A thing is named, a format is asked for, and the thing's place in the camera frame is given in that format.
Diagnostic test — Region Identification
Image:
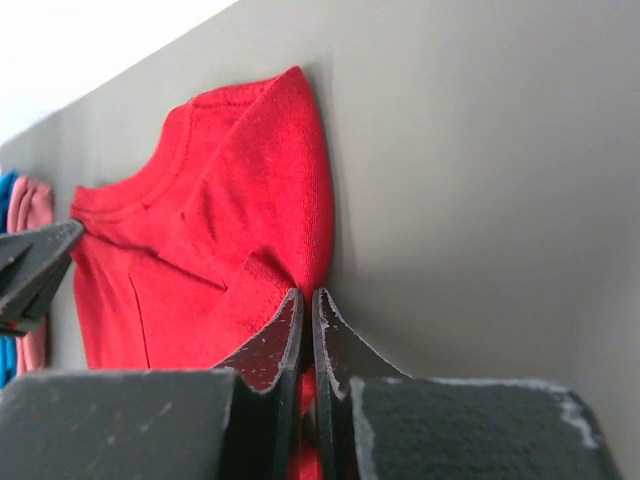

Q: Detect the salmon pink folded t-shirt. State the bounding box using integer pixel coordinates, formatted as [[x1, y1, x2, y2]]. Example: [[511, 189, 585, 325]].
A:
[[7, 176, 54, 376]]

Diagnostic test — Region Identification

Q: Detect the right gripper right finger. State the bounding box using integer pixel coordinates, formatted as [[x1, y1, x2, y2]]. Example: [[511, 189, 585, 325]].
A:
[[312, 288, 620, 479]]

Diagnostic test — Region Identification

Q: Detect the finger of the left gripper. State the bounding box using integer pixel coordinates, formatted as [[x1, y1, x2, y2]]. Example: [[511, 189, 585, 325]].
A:
[[1, 219, 85, 335]]

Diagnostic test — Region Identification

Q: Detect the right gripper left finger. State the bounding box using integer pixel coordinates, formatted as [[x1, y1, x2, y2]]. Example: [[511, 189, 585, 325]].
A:
[[1, 289, 304, 479]]

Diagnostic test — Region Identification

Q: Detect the red t-shirt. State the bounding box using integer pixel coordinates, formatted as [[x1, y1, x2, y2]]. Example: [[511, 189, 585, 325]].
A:
[[69, 64, 337, 480]]

